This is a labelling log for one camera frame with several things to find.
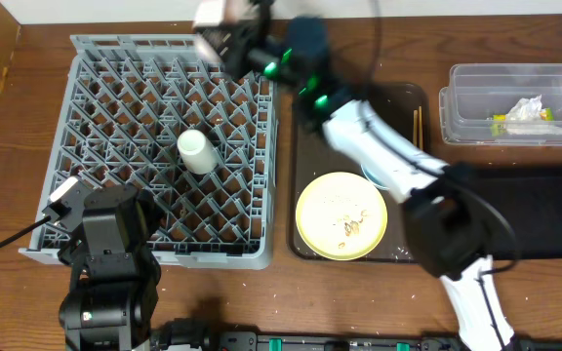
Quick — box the wooden chopstick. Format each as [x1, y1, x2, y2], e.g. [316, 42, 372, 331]
[412, 110, 419, 147]
[417, 106, 423, 151]

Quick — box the dark brown serving tray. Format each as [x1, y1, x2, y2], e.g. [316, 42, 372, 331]
[287, 83, 430, 264]

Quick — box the clear plastic bin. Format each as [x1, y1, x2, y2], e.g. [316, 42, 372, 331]
[439, 63, 562, 146]

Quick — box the right wooden chopstick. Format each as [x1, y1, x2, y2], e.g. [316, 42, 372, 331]
[417, 106, 423, 151]

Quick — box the white tissue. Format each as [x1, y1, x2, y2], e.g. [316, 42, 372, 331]
[505, 96, 562, 136]

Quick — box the green snack wrapper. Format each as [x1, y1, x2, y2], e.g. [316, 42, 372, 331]
[490, 108, 554, 137]

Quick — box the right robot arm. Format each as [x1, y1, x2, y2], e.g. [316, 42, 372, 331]
[193, 0, 516, 350]

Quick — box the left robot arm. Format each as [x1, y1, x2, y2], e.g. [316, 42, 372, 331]
[59, 184, 164, 350]

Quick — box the black tray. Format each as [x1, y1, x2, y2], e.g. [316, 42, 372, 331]
[465, 167, 562, 260]

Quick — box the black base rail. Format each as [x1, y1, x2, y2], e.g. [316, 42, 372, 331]
[149, 319, 562, 351]

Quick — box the left wooden chopstick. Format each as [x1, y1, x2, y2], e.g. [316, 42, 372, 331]
[412, 110, 419, 147]

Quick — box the white cup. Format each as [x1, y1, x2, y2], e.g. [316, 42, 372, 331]
[177, 130, 218, 175]

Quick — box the light blue saucer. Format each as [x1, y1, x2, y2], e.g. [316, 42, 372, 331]
[361, 165, 389, 191]

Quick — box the yellow plate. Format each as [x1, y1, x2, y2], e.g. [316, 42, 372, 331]
[295, 172, 388, 261]

